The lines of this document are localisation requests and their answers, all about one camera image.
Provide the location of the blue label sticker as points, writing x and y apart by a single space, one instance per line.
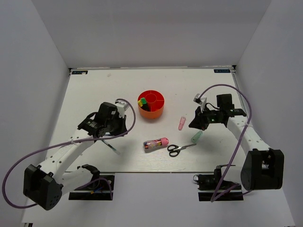
79 72
222 71

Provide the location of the green pen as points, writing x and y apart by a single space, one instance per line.
111 147

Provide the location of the pink capped eraser bottle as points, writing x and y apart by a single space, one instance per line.
153 145

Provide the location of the green correction tape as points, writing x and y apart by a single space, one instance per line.
197 136

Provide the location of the orange round organizer container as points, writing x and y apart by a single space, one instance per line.
155 101

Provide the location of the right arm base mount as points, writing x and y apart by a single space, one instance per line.
207 184

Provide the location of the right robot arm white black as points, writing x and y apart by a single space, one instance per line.
264 166

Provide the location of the right blue label sticker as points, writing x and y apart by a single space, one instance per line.
222 71

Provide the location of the left blue label sticker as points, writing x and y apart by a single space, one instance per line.
79 72

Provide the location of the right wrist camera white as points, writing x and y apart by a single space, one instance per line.
201 100

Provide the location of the green black highlighter marker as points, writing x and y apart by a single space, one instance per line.
143 104

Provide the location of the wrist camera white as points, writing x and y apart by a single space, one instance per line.
122 106
201 100

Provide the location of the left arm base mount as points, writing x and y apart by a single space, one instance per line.
97 191

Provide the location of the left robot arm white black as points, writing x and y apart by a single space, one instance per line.
47 182

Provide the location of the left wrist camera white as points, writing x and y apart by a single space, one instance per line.
122 106

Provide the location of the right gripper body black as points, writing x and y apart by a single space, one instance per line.
213 117

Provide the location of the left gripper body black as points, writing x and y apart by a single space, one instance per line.
116 124

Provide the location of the pink correction tape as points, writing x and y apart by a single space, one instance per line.
181 123

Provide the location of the black handled scissors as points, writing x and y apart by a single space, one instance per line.
174 150

